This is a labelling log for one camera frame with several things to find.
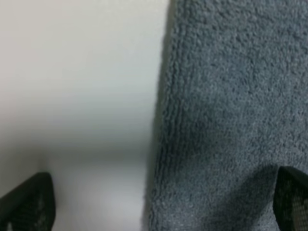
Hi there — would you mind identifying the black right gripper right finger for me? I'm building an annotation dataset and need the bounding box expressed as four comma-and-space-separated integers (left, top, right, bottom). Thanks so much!
273, 167, 308, 231

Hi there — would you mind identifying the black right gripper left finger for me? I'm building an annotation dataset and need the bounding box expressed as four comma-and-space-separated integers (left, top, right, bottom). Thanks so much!
0, 172, 56, 231

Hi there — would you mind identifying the grey towel with orange stripes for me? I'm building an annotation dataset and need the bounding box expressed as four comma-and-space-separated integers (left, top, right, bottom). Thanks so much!
145, 0, 308, 231

